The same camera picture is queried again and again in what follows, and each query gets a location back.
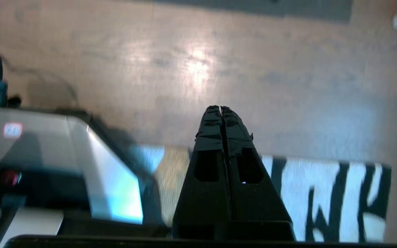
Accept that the white robot chassis cover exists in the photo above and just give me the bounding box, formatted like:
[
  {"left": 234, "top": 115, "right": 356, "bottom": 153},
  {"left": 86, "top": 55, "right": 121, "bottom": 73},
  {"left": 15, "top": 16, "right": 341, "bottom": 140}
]
[{"left": 0, "top": 203, "right": 64, "bottom": 247}]

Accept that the silver black robot base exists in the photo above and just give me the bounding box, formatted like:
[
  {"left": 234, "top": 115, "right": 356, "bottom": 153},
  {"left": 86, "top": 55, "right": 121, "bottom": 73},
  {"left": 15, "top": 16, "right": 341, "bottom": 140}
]
[{"left": 0, "top": 105, "right": 166, "bottom": 228}]

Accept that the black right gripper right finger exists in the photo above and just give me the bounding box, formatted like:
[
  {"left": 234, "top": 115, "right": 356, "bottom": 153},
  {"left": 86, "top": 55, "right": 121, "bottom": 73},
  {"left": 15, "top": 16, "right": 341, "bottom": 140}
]
[{"left": 221, "top": 106, "right": 295, "bottom": 240}]

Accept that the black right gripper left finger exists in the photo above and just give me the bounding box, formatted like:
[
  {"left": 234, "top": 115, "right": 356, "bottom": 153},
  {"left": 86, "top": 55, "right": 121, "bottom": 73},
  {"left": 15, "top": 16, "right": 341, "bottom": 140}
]
[{"left": 172, "top": 105, "right": 235, "bottom": 240}]

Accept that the black white zebra rug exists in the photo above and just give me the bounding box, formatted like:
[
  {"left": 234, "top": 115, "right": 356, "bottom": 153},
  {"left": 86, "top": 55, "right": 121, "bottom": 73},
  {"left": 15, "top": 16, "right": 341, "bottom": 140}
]
[{"left": 130, "top": 144, "right": 392, "bottom": 242}]

